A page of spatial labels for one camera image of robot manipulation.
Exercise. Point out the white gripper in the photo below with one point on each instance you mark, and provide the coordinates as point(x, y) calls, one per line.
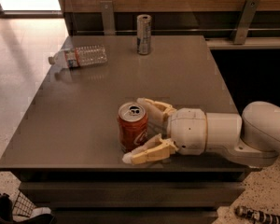
point(188, 131)

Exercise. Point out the red coke can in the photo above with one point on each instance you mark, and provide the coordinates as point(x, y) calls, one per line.
point(132, 120)

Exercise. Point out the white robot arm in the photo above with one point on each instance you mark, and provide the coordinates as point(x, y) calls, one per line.
point(249, 134)

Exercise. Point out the silver redbull can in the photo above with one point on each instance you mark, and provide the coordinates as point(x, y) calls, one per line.
point(143, 34)

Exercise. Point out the grey cabinet with drawers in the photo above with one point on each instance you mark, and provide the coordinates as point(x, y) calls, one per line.
point(67, 150)

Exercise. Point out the clear plastic water bottle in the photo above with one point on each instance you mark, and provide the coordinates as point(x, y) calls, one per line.
point(79, 56)

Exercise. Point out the black white striped cylinder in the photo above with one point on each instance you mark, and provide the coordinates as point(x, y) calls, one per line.
point(256, 215)

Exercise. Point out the horizontal metal rail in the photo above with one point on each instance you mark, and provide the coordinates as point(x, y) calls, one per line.
point(225, 32)

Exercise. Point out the left metal wall bracket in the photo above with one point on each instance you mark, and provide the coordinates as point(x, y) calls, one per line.
point(108, 18)

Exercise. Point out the metal wall bracket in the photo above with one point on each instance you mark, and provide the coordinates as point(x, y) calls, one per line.
point(248, 12)
point(108, 18)

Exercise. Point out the right metal wall bracket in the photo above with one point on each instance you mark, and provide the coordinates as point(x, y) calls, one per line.
point(248, 12)

